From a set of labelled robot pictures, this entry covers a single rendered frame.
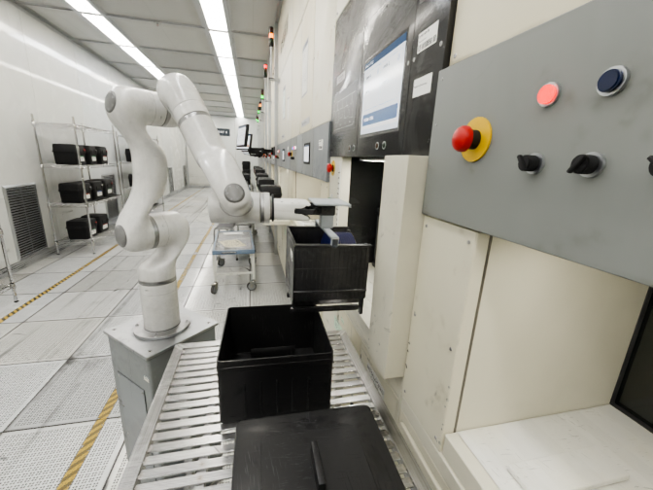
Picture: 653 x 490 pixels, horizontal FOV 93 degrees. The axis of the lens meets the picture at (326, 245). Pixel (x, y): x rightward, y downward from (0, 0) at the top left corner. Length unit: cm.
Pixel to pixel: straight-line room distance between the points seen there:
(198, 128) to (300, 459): 78
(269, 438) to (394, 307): 37
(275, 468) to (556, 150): 64
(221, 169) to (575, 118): 65
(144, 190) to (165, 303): 40
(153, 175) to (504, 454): 113
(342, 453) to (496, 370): 33
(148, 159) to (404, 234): 80
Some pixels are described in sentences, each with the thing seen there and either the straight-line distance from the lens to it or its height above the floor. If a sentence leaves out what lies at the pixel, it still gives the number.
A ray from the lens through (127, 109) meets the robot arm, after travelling 108.
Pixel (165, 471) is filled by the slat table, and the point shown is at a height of 76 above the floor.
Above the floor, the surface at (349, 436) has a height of 86.
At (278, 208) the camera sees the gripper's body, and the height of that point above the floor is 126.
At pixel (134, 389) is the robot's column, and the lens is 137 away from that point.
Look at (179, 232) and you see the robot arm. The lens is 120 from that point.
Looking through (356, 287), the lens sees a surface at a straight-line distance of 87.
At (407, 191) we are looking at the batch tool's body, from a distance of 68.
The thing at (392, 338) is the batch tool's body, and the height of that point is 98.
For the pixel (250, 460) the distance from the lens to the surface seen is 69.
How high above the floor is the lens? 138
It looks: 15 degrees down
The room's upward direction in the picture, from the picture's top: 3 degrees clockwise
